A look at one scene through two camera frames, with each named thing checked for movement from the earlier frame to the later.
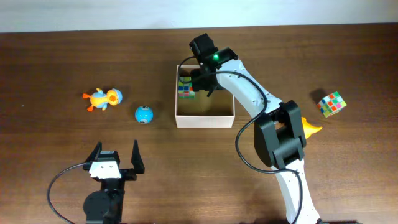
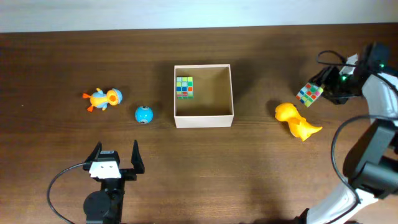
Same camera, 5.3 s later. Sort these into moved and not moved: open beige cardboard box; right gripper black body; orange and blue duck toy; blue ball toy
Moved: right gripper black body
Not moved: orange and blue duck toy; blue ball toy; open beige cardboard box
